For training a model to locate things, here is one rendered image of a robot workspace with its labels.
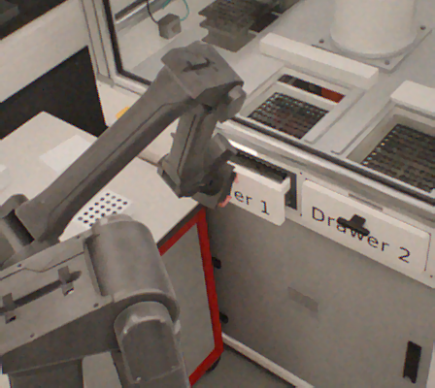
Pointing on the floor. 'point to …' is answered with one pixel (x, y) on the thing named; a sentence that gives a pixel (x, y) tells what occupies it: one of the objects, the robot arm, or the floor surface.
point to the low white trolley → (184, 218)
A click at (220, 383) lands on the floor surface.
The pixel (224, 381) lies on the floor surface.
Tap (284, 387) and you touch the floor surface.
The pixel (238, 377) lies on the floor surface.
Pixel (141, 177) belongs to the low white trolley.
